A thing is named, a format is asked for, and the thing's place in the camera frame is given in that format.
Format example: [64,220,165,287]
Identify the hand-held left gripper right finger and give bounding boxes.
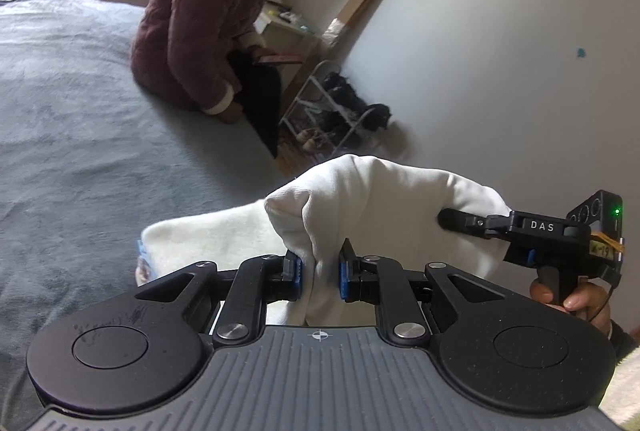
[338,238,506,346]

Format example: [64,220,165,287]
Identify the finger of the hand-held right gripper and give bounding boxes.
[437,208,515,239]

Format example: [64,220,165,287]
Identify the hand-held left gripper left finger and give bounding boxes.
[134,250,303,346]

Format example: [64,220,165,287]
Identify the white bear print sweatshirt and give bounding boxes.
[264,155,513,327]

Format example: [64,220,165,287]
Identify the person's right hand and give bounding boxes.
[530,280,614,337]

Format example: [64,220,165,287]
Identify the cream fleece cloth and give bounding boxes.
[140,201,293,292]

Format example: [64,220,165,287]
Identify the pink shoe pair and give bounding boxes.
[295,131,333,152]

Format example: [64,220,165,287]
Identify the black shoe pair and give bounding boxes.
[320,72,357,100]
[360,103,393,132]

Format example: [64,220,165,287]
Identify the patterned knit cloth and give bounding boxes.
[134,258,157,287]

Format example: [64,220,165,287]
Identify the white metal shoe rack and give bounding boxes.
[279,60,393,156]

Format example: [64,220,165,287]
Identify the red phone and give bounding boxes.
[252,53,306,66]

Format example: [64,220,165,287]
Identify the clear plastic wrap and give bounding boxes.
[320,18,351,62]

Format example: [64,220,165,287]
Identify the small bedside table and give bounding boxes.
[255,1,321,56]

